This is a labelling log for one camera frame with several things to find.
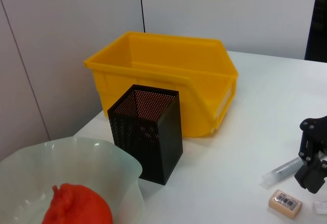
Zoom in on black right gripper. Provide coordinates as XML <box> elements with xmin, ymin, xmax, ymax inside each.
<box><xmin>294</xmin><ymin>115</ymin><xmax>327</xmax><ymax>194</ymax></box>

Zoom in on green pen with white cap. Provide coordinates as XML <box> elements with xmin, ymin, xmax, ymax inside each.
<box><xmin>313</xmin><ymin>200</ymin><xmax>327</xmax><ymax>215</ymax></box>

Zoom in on beige eraser with barcode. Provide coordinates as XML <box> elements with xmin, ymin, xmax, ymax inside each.
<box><xmin>268</xmin><ymin>189</ymin><xmax>303</xmax><ymax>219</ymax></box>

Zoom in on orange fruit with knob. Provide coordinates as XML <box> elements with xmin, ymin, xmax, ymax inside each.
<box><xmin>40</xmin><ymin>183</ymin><xmax>113</xmax><ymax>224</ymax></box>

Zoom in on grey marker pen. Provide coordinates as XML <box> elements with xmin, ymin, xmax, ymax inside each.
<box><xmin>260</xmin><ymin>156</ymin><xmax>303</xmax><ymax>189</ymax></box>

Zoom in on black mesh pen holder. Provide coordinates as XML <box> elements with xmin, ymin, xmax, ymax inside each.
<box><xmin>107</xmin><ymin>84</ymin><xmax>184</xmax><ymax>186</ymax></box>

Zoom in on pale green wavy fruit bowl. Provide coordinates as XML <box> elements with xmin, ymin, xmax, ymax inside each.
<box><xmin>0</xmin><ymin>136</ymin><xmax>145</xmax><ymax>224</ymax></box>

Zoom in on yellow plastic storage bin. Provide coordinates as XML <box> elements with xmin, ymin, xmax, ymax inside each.
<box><xmin>83</xmin><ymin>31</ymin><xmax>240</xmax><ymax>138</ymax></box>

